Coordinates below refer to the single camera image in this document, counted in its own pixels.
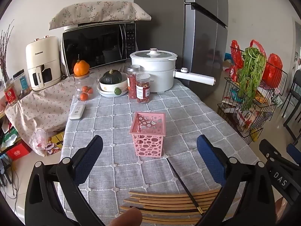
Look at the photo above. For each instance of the pink perforated plastic basket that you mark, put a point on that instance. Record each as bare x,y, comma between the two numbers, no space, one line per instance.
148,143

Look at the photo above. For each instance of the clear container with black lid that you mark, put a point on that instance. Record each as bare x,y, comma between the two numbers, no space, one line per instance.
22,82

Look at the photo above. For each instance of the black microwave oven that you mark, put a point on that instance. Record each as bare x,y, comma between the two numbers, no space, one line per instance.
94,44

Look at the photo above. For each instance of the black chair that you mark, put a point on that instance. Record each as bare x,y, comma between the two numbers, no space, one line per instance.
294,91

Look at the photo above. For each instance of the dark green pumpkin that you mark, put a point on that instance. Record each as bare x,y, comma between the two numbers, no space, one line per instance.
112,76

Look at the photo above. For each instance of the large orange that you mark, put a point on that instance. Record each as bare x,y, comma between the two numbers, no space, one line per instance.
81,68

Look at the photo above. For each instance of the white dish with green knob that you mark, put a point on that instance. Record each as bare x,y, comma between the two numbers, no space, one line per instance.
108,88

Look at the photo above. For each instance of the white electric pot with lid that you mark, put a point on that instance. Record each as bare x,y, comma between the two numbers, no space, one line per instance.
152,68

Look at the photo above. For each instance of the floral microwave cover cloth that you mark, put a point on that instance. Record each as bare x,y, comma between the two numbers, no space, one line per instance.
94,11

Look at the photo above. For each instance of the black chopstick with gold band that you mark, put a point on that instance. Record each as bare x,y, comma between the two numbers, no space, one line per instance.
185,188

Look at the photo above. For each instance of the small tangerine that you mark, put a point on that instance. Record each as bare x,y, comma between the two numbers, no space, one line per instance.
84,96
84,89
90,90

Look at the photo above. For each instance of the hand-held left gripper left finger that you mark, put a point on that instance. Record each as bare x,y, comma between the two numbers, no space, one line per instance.
88,157

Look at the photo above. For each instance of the grey refrigerator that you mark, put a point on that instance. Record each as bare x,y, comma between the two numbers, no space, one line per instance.
202,40

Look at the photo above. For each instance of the bunch of green leafy vegetable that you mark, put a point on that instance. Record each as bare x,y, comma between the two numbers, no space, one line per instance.
250,70

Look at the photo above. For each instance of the red plastic bag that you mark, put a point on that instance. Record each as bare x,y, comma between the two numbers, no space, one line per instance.
272,67
235,61

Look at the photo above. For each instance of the cream air fryer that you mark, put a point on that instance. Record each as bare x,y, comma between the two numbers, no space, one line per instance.
42,51

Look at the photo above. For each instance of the person's left hand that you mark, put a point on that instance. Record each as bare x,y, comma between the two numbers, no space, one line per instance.
127,217

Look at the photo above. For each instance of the floral tablecloth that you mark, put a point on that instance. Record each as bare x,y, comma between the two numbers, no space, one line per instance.
47,106

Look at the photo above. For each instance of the pinkish plastic bag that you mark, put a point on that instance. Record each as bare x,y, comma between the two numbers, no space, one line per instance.
38,141

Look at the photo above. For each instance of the dried branches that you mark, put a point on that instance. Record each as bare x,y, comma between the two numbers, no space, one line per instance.
3,58

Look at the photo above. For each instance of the grey checked tablecloth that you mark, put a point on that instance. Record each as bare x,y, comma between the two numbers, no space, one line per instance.
117,113

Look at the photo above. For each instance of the green cardboard box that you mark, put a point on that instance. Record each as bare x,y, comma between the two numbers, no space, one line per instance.
9,140

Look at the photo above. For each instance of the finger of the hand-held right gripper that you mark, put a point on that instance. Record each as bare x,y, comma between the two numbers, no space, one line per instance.
268,148
294,150

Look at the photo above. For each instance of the clear glass jar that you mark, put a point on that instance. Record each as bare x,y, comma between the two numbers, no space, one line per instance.
78,83

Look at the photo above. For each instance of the teal plastic basin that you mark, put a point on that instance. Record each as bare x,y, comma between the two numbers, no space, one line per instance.
235,95

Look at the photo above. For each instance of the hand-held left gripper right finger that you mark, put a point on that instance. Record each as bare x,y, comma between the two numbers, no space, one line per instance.
209,160

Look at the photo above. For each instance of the person's right hand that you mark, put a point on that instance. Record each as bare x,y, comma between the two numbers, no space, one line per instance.
280,208

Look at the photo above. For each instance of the white remote control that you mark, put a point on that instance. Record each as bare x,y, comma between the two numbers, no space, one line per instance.
77,111

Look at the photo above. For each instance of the short jar with red label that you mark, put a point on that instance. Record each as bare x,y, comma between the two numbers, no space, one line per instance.
143,89

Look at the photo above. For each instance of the tall jar of red berries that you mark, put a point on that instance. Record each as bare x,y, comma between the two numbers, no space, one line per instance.
132,84

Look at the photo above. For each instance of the colourful snack packet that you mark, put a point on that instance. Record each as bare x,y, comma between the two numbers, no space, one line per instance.
51,147

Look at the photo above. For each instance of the pile of wooden chopsticks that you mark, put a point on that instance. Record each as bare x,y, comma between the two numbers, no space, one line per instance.
164,196

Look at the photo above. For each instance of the red cardboard box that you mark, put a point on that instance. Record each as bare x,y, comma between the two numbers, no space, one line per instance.
17,152

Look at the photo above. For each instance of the yellow cardboard box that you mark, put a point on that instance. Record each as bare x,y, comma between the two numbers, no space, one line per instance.
57,137

